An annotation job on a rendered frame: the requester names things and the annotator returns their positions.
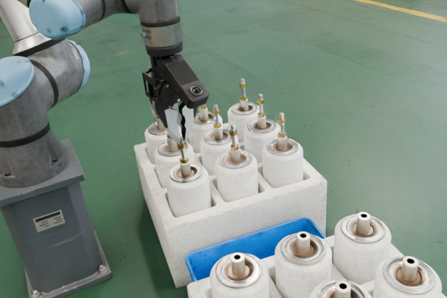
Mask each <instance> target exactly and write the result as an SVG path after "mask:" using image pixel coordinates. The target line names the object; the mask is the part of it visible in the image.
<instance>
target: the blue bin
mask: <svg viewBox="0 0 447 298"><path fill-rule="evenodd" d="M301 231H305V232H307V233H310V234H313V235H316V236H318V237H320V238H321V239H325V238H326V236H325V235H324V234H323V233H322V231H321V230H320V229H319V228H318V227H317V226H316V225H315V224H314V222H313V221H312V220H311V219H310V218H307V217H303V218H298V219H296V220H292V221H290V222H286V223H282V224H279V225H276V226H273V227H269V228H267V229H263V230H261V231H257V232H254V233H251V234H248V235H245V236H241V237H238V238H235V239H232V240H229V241H225V242H223V243H219V244H217V245H213V246H210V247H207V248H204V249H200V250H197V251H194V252H191V253H189V254H187V256H186V257H185V261H186V265H187V268H188V271H189V272H190V277H191V280H192V283H193V282H195V281H199V280H201V279H205V278H207V277H209V276H210V272H211V270H212V267H213V266H214V265H215V264H216V262H217V261H218V260H220V259H221V258H223V257H225V256H227V255H229V254H232V253H248V254H251V255H254V256H256V257H257V258H259V259H260V260H261V259H265V258H267V257H271V256H273V255H275V248H276V247H277V244H278V243H279V242H280V241H281V240H282V239H283V238H284V237H287V236H288V235H291V234H294V233H299V232H301Z"/></svg>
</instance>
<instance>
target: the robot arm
mask: <svg viewBox="0 0 447 298"><path fill-rule="evenodd" d="M137 13H139V17H140V24H141V26H142V32H141V33H140V35H141V36H142V37H143V38H144V44H145V47H146V52H147V54H148V55H150V61H151V65H152V68H149V70H148V71H145V72H142V77H143V81H144V88H145V92H146V96H148V97H149V98H151V100H153V101H154V102H155V105H154V108H155V111H156V114H157V116H158V118H159V120H160V123H161V124H162V125H163V126H164V128H165V129H166V131H167V133H168V134H169V136H170V137H171V139H172V140H174V141H175V142H177V143H178V144H179V143H180V140H181V136H180V134H179V127H178V125H177V122H176V121H177V117H178V118H179V119H180V120H181V124H182V138H184V141H186V140H187V138H188V135H189V133H190V131H191V129H192V126H193V123H194V118H195V117H196V112H197V108H198V106H201V105H203V104H206V102H207V100H208V97H209V95H210V94H209V92H208V90H207V89H206V88H205V86H204V85H203V84H202V82H201V81H200V80H199V78H198V77H197V76H196V74H195V73H194V71H193V70H192V69H191V68H190V66H189V64H188V63H187V62H186V61H185V59H184V58H183V56H182V55H181V54H179V55H175V54H177V53H179V52H181V51H182V50H183V44H182V41H183V34H182V24H181V19H180V11H179V5H178V0H0V17H1V19H2V20H3V22H4V24H5V26H6V28H7V30H8V31H9V33H10V35H11V37H12V38H13V40H14V42H15V47H14V49H13V56H14V57H6V58H3V59H1V60H0V185H2V186H5V187H8V188H24V187H28V186H34V185H36V184H40V183H42V182H45V181H47V180H49V179H51V178H53V177H55V176H56V175H57V174H59V173H60V172H62V171H63V170H64V169H65V167H66V166H67V164H68V162H69V157H68V155H67V151H66V149H65V147H64V146H63V144H62V143H61V141H60V140H59V139H58V138H57V136H56V135H55V133H54V132H53V131H52V130H51V127H50V124H49V120H48V118H47V113H46V111H48V110H49V109H51V108H52V107H54V106H55V105H57V104H58V103H60V102H62V101H63V100H64V99H66V98H68V97H69V96H72V95H74V94H75V93H77V92H78V91H79V90H80V89H81V88H82V87H83V86H84V85H85V84H86V83H87V81H88V78H89V75H90V63H89V59H88V57H87V55H86V53H85V51H84V50H83V48H82V47H81V46H80V45H77V44H76V43H75V42H74V41H70V40H67V38H66V37H68V36H71V35H75V34H77V33H78V32H80V31H81V30H82V29H84V28H86V27H88V26H90V25H93V24H95V23H97V22H99V21H101V20H103V19H105V18H107V17H109V16H111V15H114V14H137ZM150 72H151V73H150ZM148 73H149V74H148ZM146 81H147V83H148V90H149V92H148V91H147V88H146ZM178 102H179V107H178V108H176V110H174V109H173V108H170V107H173V105H174V104H176V103H178ZM169 106H170V107H169Z"/></svg>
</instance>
